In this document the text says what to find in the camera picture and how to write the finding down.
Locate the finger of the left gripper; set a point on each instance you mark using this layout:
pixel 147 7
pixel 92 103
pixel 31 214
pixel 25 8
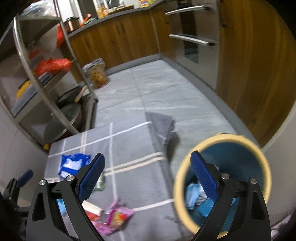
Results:
pixel 25 178

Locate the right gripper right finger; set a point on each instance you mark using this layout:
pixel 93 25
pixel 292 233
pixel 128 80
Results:
pixel 239 211

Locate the blue white wrapper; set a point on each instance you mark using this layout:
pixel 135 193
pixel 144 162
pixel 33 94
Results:
pixel 71 164

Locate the green white medicine box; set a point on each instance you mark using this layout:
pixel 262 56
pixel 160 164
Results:
pixel 100 185

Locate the pink snack wrapper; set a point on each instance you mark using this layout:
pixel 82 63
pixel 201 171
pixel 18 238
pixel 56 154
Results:
pixel 113 218

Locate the patterned floor trash bin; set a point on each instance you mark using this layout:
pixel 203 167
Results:
pixel 95 71

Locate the wooden kitchen cabinets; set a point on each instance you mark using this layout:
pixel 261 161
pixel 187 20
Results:
pixel 243 50

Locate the blue bin with yellow rim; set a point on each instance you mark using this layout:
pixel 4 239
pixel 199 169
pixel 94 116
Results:
pixel 235 175

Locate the blue grey shelf tray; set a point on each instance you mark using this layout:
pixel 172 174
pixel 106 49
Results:
pixel 28 94

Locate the yellow item on shelf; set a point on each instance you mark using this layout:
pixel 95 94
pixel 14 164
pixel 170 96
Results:
pixel 23 88

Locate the grey checked table cloth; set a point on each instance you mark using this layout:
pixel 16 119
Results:
pixel 137 172

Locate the stainless steel shelf rack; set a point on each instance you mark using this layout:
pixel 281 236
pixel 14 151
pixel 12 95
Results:
pixel 44 90

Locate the red plastic bag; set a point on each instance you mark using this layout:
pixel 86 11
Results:
pixel 52 66

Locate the stainless steel oven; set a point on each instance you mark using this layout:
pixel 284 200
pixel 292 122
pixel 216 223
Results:
pixel 195 31

